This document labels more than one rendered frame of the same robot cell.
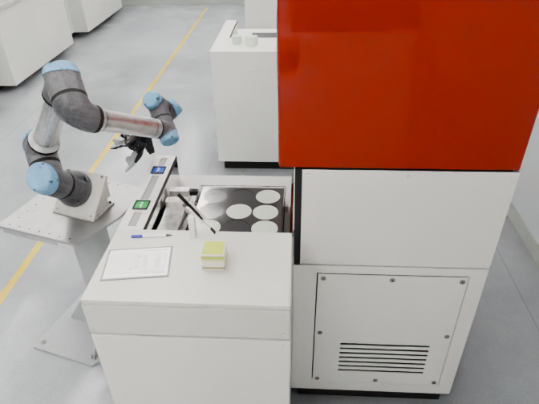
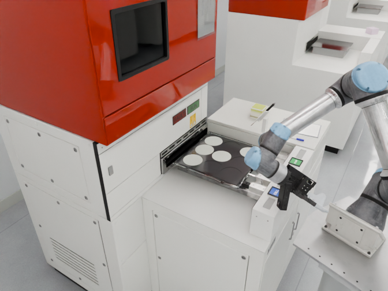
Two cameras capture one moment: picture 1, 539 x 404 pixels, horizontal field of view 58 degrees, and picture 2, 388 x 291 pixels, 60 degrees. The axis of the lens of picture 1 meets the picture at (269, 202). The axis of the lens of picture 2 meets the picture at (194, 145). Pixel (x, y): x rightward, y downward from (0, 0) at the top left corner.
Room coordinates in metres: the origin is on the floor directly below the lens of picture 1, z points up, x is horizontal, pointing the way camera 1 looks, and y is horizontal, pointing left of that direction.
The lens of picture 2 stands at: (2.89, 0.68, 1.89)
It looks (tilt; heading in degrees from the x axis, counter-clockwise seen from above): 33 degrees down; 208
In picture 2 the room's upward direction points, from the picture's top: straight up
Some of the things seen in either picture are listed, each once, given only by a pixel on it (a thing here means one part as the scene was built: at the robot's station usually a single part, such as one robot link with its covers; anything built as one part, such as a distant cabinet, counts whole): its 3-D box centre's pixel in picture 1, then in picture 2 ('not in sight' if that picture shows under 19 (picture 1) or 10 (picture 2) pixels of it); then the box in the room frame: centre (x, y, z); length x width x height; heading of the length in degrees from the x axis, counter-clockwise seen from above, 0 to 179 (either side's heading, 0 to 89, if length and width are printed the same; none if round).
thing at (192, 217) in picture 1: (196, 220); (262, 119); (1.31, 0.25, 1.03); 0.06 x 0.04 x 0.13; 86
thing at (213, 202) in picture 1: (238, 212); (221, 156); (1.55, 0.12, 0.90); 0.34 x 0.34 x 0.01; 86
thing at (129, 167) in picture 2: (297, 160); (163, 140); (1.72, -0.12, 1.02); 0.82 x 0.03 x 0.40; 176
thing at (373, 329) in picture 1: (366, 274); (125, 208); (1.70, -0.46, 0.41); 0.82 x 0.71 x 0.82; 176
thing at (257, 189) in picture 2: (180, 191); (258, 189); (1.71, 0.38, 0.89); 0.08 x 0.03 x 0.03; 86
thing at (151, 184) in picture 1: (152, 202); (284, 188); (1.64, 0.48, 0.89); 0.55 x 0.09 x 0.14; 176
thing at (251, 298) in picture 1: (196, 280); (267, 130); (1.17, 0.24, 0.89); 0.62 x 0.35 x 0.14; 86
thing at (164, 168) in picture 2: (292, 211); (186, 146); (1.55, -0.09, 0.89); 0.44 x 0.02 x 0.10; 176
